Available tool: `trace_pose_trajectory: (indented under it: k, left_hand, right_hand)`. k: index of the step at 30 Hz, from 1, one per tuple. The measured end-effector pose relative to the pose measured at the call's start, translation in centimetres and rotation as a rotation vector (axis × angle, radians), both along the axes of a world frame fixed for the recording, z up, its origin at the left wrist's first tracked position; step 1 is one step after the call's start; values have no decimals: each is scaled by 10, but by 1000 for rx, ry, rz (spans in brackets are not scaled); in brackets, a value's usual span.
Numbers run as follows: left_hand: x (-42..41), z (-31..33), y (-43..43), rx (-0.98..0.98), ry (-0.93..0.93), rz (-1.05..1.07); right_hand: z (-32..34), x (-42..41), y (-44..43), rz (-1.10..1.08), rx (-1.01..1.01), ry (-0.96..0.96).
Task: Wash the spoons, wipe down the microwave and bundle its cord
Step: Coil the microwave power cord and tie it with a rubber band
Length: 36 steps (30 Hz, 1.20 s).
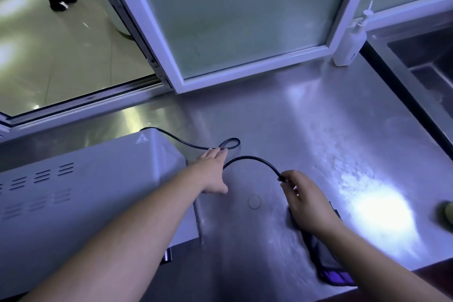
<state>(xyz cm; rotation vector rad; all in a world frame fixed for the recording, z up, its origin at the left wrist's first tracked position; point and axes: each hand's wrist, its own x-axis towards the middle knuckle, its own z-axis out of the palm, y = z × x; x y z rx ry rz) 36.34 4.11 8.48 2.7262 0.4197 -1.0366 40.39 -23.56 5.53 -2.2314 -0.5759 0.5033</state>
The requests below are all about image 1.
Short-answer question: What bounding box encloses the hinged white window sash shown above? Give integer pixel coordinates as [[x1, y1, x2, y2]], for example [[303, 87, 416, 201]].
[[106, 0, 382, 95]]

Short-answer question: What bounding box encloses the person's left hand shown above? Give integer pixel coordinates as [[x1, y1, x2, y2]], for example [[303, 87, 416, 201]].
[[191, 148, 230, 195]]

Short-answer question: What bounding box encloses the white plastic bottle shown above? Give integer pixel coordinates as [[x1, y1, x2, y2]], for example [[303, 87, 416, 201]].
[[332, 0, 374, 67]]

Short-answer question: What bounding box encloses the person's right forearm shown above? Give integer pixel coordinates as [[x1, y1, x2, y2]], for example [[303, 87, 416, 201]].
[[324, 223, 452, 302]]

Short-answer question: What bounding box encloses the silver microwave black door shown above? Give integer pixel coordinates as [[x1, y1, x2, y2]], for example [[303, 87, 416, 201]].
[[0, 132, 200, 300]]

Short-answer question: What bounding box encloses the stainless steel sink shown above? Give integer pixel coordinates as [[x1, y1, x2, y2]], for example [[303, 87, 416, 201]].
[[361, 11, 453, 159]]

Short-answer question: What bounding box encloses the grey purple cloth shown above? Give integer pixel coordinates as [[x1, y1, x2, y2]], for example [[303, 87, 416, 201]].
[[287, 200, 357, 287]]

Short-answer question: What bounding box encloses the black power cable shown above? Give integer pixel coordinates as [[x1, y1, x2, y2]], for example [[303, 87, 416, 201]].
[[140, 127, 285, 183]]

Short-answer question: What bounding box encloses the white window frame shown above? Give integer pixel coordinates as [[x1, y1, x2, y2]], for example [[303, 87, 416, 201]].
[[0, 0, 453, 144]]

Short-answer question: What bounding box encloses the person's left forearm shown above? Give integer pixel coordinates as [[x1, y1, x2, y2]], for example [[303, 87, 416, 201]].
[[19, 163, 210, 302]]

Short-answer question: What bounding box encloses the yellow green sponge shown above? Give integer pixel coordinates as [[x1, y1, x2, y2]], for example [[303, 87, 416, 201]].
[[435, 200, 453, 232]]

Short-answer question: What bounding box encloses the person's right hand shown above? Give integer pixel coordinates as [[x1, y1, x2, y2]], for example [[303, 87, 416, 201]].
[[279, 169, 343, 239]]

